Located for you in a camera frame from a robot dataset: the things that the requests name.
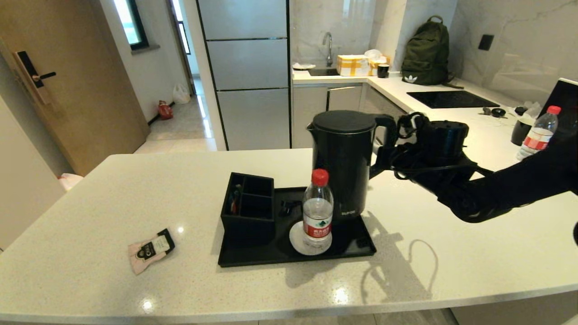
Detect black electric kettle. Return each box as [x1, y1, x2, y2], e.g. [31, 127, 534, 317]
[307, 111, 399, 223]

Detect pink white tea packet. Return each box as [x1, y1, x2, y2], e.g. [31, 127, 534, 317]
[128, 229, 176, 275]

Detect red-label water bottle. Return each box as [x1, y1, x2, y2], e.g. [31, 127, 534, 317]
[517, 106, 562, 161]
[303, 169, 335, 254]

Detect black induction cooktop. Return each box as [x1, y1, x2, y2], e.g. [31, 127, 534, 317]
[407, 91, 500, 109]

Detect black serving tray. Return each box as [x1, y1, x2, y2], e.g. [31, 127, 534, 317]
[219, 186, 377, 268]

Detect white kitchen base cabinets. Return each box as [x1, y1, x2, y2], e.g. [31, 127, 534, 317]
[291, 83, 409, 149]

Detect yellow-taped cardboard box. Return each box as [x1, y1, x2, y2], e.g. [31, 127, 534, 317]
[337, 55, 371, 77]

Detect dark green backpack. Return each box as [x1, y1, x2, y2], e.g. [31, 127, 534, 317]
[401, 16, 464, 88]

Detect white round coaster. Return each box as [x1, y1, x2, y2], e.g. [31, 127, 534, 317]
[289, 220, 332, 256]

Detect chrome kitchen faucet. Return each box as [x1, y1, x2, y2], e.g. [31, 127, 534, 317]
[322, 32, 334, 67]

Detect crumpled white tissue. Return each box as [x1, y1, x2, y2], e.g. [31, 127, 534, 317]
[509, 102, 542, 126]

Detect black organizer box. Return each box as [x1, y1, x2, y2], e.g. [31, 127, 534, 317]
[221, 173, 276, 246]

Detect white-framed black screen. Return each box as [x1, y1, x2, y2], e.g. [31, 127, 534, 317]
[540, 78, 578, 136]

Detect silver tall refrigerator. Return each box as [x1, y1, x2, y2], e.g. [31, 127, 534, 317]
[196, 0, 292, 151]

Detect dark-framed window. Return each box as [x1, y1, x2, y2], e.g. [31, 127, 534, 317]
[113, 0, 149, 51]

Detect brown wooden door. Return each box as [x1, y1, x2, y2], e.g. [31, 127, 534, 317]
[0, 0, 150, 176]

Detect white trash bag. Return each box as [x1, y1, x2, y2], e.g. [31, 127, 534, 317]
[59, 173, 84, 191]

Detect black door lock handle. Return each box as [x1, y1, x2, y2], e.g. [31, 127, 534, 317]
[14, 51, 58, 106]

